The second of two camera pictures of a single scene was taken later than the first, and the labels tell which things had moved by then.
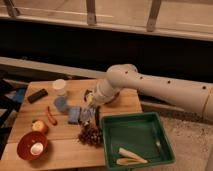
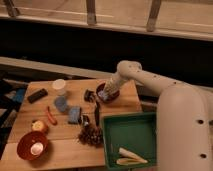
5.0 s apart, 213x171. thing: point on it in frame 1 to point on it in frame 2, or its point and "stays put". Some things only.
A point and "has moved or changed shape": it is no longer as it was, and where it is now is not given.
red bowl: [25, 142] stays put
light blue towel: [87, 115] has moved or changed shape
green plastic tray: [134, 140] stays put
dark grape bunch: [91, 135] stays put
